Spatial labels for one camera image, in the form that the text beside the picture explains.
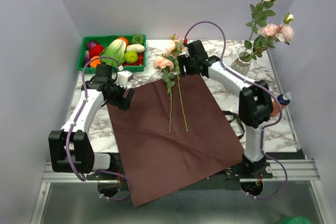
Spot black ribbon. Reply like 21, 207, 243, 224
222, 111, 245, 140

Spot dark red wrapping paper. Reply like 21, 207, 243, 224
107, 75, 244, 207

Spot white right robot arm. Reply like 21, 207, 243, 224
177, 39, 273, 178

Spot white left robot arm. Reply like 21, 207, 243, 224
48, 64, 134, 179

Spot white ceramic vase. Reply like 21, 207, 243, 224
231, 52, 252, 76

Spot orange fruit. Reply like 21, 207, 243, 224
89, 56, 101, 68

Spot green lime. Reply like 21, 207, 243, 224
124, 51, 139, 64

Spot red pepper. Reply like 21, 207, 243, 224
123, 53, 144, 66

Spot purple eggplant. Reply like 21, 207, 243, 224
83, 50, 90, 66

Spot green cabbage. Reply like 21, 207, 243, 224
100, 39, 127, 67

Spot white potato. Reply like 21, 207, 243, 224
125, 44, 145, 54

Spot green bell pepper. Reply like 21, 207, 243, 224
130, 34, 145, 45

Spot orange tomato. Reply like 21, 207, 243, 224
118, 37, 129, 46

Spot purple onion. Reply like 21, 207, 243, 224
86, 40, 99, 51

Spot green plastic bin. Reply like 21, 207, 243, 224
77, 34, 147, 74

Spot orange bottle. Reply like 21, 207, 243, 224
270, 92, 291, 117

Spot green object bottom corner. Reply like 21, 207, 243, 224
276, 216, 312, 224

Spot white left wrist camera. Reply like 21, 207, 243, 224
114, 66, 133, 89

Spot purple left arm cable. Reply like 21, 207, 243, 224
67, 56, 132, 201

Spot black mounting base plate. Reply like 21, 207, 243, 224
86, 152, 307, 192

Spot aluminium rail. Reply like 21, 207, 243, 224
31, 159, 323, 223

